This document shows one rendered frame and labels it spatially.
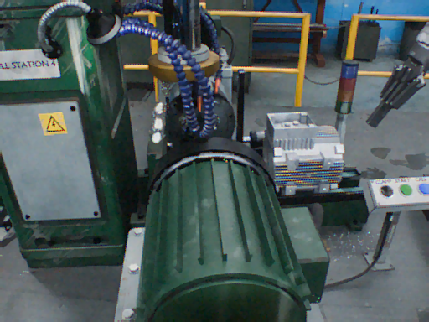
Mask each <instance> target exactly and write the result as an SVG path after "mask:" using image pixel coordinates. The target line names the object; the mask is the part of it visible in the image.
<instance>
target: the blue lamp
mask: <svg viewBox="0 0 429 322"><path fill-rule="evenodd" d="M341 67H342V69H341V73H340V76H342V77H344V78H349V79H353V78H357V77H358V76H357V75H358V69H359V65H357V66H347V65H345V64H343V63H342V64H341Z"/></svg>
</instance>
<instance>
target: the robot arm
mask: <svg viewBox="0 0 429 322"><path fill-rule="evenodd" d="M416 41H417V42H419V44H417V43H415V44H414V46H413V47H412V48H411V50H410V51H409V53H408V54H407V56H409V59H408V60H407V61H406V62H404V64H403V65H395V67H394V68H393V72H392V74H390V77H389V79H388V81H387V82H386V84H385V87H383V91H381V93H380V99H381V102H380V104H378V106H377V107H376V108H375V110H374V111H373V113H372V114H370V117H368V119H367V121H365V122H366V123H367V124H369V125H370V126H371V127H372V128H376V127H377V126H378V125H379V123H380V122H382V119H383V118H385V116H386V115H387V113H388V112H389V111H390V109H393V108H395V109H396V110H398V109H399V108H400V107H401V106H402V105H404V103H405V102H407V101H408V100H409V99H410V98H411V97H412V96H414V95H415V93H417V91H418V90H420V89H421V88H422V87H425V86H426V82H425V81H424V78H423V77H424V76H425V75H426V72H427V71H428V70H429V22H427V23H426V25H425V28H423V29H422V31H421V32H420V33H419V34H418V36H417V37H416ZM401 78H402V79H401ZM408 83H409V84H408Z"/></svg>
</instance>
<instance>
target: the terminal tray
mask: <svg viewBox="0 0 429 322"><path fill-rule="evenodd" d="M303 113H305V114H306V115H303ZM311 125H313V126H311ZM277 126H279V127H277ZM317 128H318V127H317V126H316V125H315V124H314V122H313V120H312V118H310V116H309V115H308V114H307V113H306V112H292V113H275V114H273V116H271V113H267V114H266V134H268V135H269V137H268V135H266V136H267V139H268V141H269V143H270V145H271V146H272V149H274V148H282V149H283V150H284V151H286V149H288V151H290V150H291V149H292V151H294V150H295V149H296V150H297V151H298V150H299V149H301V150H303V149H306V150H308V148H309V149H312V148H314V141H315V137H316V133H317ZM270 140H271V141H270Z"/></svg>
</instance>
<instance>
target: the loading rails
mask: <svg viewBox="0 0 429 322"><path fill-rule="evenodd" d="M342 170H343V172H342V174H341V175H342V177H341V181H340V182H339V183H338V188H337V189H335V190H329V191H328V192H324V193H317V194H313V193H312V191H303V192H296V194H295V195H280V192H277V199H278V201H279V204H280V206H281V208H294V207H307V206H310V204H312V203H316V202H317V203H319V204H320V205H321V206H322V207H323V222H322V225H321V227H322V226H343V225H346V226H347V227H348V228H349V231H362V224H365V223H367V220H368V218H369V209H368V206H367V204H366V199H365V197H364V191H363V188H364V187H359V182H360V179H361V171H360V170H359V168H358V167H347V168H343V169H342Z"/></svg>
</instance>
